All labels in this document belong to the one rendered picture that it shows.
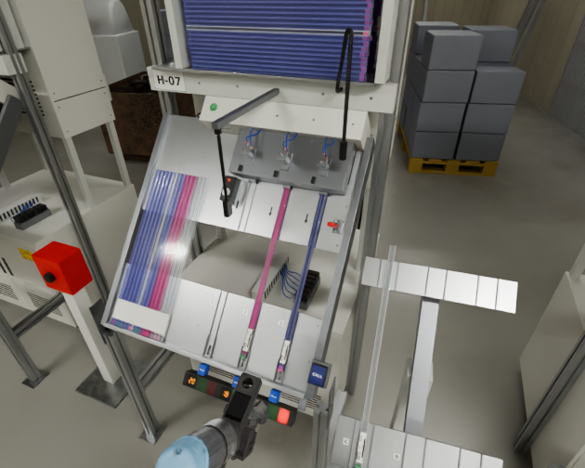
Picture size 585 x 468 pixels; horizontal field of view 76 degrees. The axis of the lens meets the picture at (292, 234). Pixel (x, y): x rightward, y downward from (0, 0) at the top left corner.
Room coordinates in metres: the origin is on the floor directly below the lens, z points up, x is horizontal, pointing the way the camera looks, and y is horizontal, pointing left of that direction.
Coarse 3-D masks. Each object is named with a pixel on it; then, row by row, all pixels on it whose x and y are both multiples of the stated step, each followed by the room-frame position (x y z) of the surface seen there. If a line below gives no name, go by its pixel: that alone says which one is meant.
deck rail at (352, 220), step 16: (368, 144) 0.98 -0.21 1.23; (368, 160) 0.94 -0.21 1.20; (368, 176) 0.97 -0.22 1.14; (352, 208) 0.86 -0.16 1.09; (352, 224) 0.83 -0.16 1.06; (352, 240) 0.84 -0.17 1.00; (336, 272) 0.75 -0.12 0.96; (336, 288) 0.72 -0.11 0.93; (336, 304) 0.72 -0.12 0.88; (320, 336) 0.65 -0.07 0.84; (320, 352) 0.62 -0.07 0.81
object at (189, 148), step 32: (192, 128) 1.19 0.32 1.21; (160, 160) 1.15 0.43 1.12; (192, 160) 1.11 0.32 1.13; (224, 160) 1.08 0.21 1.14; (256, 192) 0.98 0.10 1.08; (352, 192) 0.90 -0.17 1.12; (224, 224) 0.94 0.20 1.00; (256, 224) 0.91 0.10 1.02; (288, 224) 0.89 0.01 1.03; (320, 224) 0.86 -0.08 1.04
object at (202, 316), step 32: (192, 288) 0.82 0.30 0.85; (192, 320) 0.76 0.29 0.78; (224, 320) 0.74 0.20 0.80; (256, 320) 0.72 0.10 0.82; (288, 320) 0.70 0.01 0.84; (320, 320) 0.68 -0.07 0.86; (224, 352) 0.68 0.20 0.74; (256, 352) 0.66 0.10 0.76; (288, 352) 0.64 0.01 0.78; (288, 384) 0.58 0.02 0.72
